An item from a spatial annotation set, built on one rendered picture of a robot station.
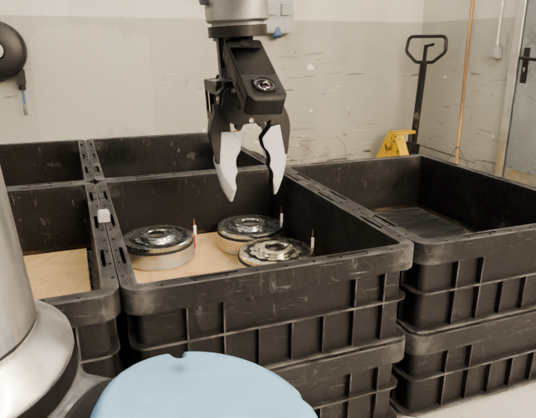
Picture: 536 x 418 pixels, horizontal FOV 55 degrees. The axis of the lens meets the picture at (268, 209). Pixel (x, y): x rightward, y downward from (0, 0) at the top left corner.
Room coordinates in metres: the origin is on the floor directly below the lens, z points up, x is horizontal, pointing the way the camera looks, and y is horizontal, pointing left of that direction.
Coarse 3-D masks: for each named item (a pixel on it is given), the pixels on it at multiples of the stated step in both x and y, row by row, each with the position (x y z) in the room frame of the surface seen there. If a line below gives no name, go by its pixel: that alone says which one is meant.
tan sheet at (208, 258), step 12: (204, 240) 0.77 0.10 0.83; (216, 240) 0.77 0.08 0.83; (204, 252) 0.72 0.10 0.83; (216, 252) 0.72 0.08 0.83; (192, 264) 0.68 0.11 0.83; (204, 264) 0.68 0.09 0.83; (216, 264) 0.68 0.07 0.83; (228, 264) 0.68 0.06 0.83; (144, 276) 0.64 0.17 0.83; (156, 276) 0.64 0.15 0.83; (168, 276) 0.64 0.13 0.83; (180, 276) 0.64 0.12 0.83
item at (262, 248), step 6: (258, 246) 0.65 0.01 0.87; (264, 246) 0.65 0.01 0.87; (270, 246) 0.66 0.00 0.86; (276, 246) 0.67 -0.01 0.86; (282, 246) 0.66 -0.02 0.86; (288, 246) 0.65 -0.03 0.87; (264, 252) 0.63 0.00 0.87; (270, 252) 0.63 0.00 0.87; (276, 252) 0.63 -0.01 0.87; (282, 252) 0.63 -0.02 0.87; (288, 252) 0.63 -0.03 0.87
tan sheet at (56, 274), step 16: (32, 256) 0.70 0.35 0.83; (48, 256) 0.70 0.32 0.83; (64, 256) 0.70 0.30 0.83; (80, 256) 0.70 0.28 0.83; (32, 272) 0.65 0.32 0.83; (48, 272) 0.65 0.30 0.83; (64, 272) 0.65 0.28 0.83; (80, 272) 0.65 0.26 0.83; (32, 288) 0.60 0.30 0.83; (48, 288) 0.60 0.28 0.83; (64, 288) 0.60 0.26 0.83; (80, 288) 0.60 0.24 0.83
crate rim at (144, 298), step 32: (320, 192) 0.70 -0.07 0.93; (128, 256) 0.47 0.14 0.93; (320, 256) 0.47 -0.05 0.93; (352, 256) 0.47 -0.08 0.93; (384, 256) 0.48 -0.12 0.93; (128, 288) 0.40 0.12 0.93; (160, 288) 0.40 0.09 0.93; (192, 288) 0.41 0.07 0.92; (224, 288) 0.42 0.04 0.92; (256, 288) 0.43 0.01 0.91; (288, 288) 0.44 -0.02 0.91
